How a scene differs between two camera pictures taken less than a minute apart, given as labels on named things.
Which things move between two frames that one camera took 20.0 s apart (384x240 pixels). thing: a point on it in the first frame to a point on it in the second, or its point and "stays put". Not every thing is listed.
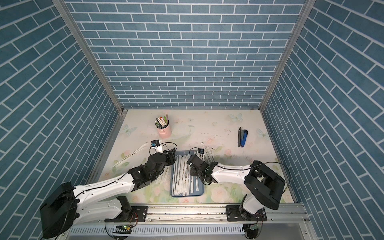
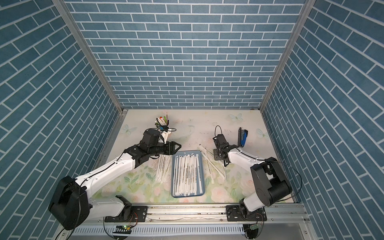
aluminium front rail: (278, 214) stays put
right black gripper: (192, 172) to (215, 151)
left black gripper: (169, 156) to (172, 151)
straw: (177, 173) stays put
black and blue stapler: (242, 134) stays put
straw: (174, 177) stays put
